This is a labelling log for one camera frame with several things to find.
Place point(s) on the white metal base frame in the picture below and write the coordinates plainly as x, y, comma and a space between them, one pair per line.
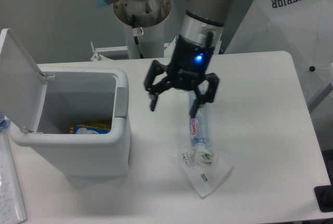
121, 52

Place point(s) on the white superior umbrella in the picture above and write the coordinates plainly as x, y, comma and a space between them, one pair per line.
303, 28

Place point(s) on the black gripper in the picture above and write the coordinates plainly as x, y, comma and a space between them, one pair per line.
190, 65

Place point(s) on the colourful box inside bin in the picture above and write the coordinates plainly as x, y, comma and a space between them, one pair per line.
91, 127

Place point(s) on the clear plastic water bottle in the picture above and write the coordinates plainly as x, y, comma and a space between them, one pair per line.
198, 127

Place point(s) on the crumpled clear plastic wrapper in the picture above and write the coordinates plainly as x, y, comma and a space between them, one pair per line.
206, 169

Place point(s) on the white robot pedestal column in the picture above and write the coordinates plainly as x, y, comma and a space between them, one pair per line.
143, 22

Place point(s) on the blue white box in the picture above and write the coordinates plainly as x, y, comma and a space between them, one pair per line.
4, 122

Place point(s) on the white push-top trash can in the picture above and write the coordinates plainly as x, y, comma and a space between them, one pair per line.
43, 103

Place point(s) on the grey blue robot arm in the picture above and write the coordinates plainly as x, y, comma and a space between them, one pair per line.
199, 34

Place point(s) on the black device at edge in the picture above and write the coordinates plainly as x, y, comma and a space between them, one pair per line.
324, 197

